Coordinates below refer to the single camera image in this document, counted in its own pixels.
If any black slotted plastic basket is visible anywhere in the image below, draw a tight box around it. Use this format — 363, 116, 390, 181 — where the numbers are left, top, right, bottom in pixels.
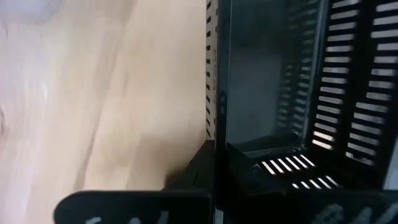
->
205, 0, 398, 195

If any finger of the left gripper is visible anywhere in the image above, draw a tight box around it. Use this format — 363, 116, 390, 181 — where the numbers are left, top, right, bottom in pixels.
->
54, 139, 215, 224
217, 142, 398, 224

